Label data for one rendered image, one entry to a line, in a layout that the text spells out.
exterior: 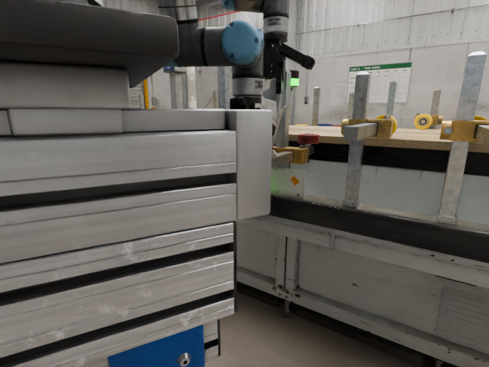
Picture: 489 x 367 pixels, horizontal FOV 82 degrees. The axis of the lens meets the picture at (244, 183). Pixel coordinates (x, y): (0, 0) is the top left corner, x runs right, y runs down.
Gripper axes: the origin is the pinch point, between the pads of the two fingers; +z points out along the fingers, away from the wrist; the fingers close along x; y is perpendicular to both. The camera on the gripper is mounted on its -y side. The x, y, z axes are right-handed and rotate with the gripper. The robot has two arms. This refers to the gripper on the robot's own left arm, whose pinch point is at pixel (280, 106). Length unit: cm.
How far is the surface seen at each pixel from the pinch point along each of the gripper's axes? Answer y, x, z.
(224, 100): 22.8, -15.1, -2.2
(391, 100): -56, -102, -5
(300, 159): -7.1, -3.4, 17.1
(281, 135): 0.0, -6.8, 9.4
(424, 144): -46.2, -11.8, 11.8
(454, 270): -51, 9, 45
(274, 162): 0.1, 8.4, 16.4
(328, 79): -47, -757, -82
